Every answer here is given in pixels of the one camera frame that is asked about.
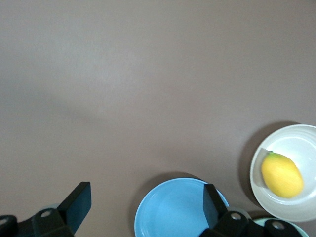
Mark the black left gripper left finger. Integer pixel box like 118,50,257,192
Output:
31,181,92,237

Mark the beige plate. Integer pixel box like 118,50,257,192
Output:
249,123,316,222

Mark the light green plate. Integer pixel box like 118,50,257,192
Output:
251,216,310,237

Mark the yellow lemon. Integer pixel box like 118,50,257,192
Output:
261,151,304,199

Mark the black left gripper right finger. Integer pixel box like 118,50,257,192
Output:
201,183,253,237

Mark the blue plate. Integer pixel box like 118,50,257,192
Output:
134,178,231,237

